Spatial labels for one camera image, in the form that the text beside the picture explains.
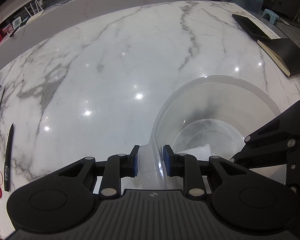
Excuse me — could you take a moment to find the black pen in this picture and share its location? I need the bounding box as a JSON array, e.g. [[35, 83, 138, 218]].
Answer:
[[4, 124, 14, 192]]

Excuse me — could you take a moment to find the clear plastic bowl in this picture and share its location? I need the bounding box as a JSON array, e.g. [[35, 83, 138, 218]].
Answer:
[[138, 75, 281, 190]]

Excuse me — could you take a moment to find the black phone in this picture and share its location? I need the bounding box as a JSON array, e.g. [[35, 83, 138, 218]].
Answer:
[[232, 14, 279, 41]]

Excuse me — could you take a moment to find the white cloth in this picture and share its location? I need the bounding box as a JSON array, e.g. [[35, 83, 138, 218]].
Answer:
[[181, 144, 214, 161]]

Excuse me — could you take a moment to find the black notebook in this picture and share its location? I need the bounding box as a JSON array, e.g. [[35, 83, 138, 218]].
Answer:
[[257, 38, 300, 77]]

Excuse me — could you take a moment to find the white digital clock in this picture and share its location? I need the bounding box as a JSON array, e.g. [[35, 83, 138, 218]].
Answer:
[[12, 16, 22, 29]]

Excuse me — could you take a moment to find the black remote control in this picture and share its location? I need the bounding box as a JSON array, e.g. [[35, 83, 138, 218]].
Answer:
[[9, 26, 20, 37]]

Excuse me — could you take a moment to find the blue plastic stool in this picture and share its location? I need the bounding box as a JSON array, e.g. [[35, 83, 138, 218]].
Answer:
[[262, 9, 280, 25]]

